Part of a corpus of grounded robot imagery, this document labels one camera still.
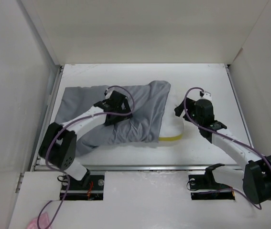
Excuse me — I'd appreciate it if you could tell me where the white pillow yellow edge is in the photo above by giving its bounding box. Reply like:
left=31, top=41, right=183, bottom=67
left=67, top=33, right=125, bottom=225
left=159, top=93, right=184, bottom=141

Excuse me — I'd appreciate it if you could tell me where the grey pillowcase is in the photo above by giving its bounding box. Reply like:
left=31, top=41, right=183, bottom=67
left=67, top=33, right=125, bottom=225
left=54, top=81, right=171, bottom=156

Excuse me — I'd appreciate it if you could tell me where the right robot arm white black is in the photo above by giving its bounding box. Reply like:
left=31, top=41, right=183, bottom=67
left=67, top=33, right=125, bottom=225
left=174, top=98, right=271, bottom=204

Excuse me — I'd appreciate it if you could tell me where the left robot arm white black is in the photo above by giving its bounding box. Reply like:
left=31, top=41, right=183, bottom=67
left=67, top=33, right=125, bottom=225
left=38, top=90, right=132, bottom=189

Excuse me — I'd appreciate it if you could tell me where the pink bubble wrap piece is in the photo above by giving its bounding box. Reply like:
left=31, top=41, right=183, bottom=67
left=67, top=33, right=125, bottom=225
left=26, top=212, right=50, bottom=229

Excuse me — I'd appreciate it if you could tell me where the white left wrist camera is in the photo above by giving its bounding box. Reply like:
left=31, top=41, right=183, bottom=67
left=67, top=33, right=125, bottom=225
left=104, top=88, right=113, bottom=97

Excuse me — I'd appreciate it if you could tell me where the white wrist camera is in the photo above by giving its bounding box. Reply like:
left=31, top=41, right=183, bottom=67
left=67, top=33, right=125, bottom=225
left=104, top=88, right=113, bottom=97
left=199, top=91, right=212, bottom=101

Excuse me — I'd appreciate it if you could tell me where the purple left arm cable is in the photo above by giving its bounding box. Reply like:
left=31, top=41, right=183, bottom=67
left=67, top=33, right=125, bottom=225
left=37, top=86, right=136, bottom=229

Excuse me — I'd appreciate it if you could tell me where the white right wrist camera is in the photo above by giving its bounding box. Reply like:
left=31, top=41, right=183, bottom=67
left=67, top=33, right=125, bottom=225
left=199, top=91, right=212, bottom=101

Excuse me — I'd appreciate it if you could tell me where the aluminium front rail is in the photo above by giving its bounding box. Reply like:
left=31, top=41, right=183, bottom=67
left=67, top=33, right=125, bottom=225
left=30, top=164, right=246, bottom=172

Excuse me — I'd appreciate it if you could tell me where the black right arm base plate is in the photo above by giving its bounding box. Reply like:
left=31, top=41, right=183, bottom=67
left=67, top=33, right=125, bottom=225
left=187, top=174, right=235, bottom=200

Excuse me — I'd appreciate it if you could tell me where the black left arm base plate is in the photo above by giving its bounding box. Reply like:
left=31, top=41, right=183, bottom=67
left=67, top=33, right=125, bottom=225
left=65, top=174, right=105, bottom=201

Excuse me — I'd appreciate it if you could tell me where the aluminium left rail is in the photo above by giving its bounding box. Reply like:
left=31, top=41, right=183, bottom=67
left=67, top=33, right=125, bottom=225
left=27, top=65, right=64, bottom=172

